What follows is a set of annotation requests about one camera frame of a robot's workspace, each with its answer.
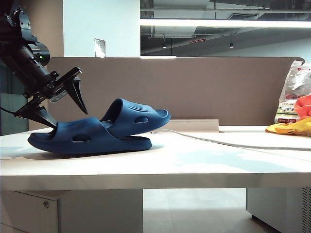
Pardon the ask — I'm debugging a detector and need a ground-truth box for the grey cable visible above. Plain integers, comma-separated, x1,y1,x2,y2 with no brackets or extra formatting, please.
155,129,311,152

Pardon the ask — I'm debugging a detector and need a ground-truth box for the short linear ceiling light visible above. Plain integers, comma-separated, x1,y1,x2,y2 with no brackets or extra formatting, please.
140,55,177,59

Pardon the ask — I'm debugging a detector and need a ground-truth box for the white vented cabinet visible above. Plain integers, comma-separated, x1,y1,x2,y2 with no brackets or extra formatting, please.
245,187,311,233

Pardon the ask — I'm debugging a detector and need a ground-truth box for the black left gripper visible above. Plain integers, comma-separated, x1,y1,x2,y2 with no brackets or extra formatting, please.
13,60,89,129

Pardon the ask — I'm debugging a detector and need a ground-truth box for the long linear ceiling light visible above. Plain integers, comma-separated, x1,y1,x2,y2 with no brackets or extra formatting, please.
139,18,311,29

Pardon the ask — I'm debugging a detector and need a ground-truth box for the white table support panel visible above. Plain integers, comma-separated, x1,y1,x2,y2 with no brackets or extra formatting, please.
58,189,143,233

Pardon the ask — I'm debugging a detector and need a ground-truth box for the silver wall plate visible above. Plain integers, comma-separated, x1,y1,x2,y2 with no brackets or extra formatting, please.
94,38,107,58

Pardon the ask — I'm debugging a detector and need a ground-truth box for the clear printed snack bag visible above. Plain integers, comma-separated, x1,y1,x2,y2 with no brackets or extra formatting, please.
274,60,311,125

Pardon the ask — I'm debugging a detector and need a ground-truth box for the yellow cloth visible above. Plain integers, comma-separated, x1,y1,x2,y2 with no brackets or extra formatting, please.
264,117,311,137

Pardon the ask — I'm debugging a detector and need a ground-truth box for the white drawer cabinet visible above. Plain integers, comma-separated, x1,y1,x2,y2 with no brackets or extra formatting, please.
0,190,60,233

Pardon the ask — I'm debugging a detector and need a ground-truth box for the blue rubber slipper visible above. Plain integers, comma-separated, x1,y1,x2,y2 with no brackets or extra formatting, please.
27,116,153,154
100,98,171,139

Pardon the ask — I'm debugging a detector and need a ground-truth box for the ceiling air vent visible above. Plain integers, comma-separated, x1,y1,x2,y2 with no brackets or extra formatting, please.
227,13,259,20

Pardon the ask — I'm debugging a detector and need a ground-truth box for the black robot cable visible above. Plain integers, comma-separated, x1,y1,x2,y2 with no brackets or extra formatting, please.
0,105,16,115

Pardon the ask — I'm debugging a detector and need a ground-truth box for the orange-red cloth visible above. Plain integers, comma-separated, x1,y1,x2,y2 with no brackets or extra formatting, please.
294,95,311,120

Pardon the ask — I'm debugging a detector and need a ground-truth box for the grey-brown desk divider panel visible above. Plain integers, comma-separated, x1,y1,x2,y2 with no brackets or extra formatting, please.
47,57,306,127

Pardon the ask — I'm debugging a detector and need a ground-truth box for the dark glass door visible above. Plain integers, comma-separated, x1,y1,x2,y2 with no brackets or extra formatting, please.
0,65,30,136

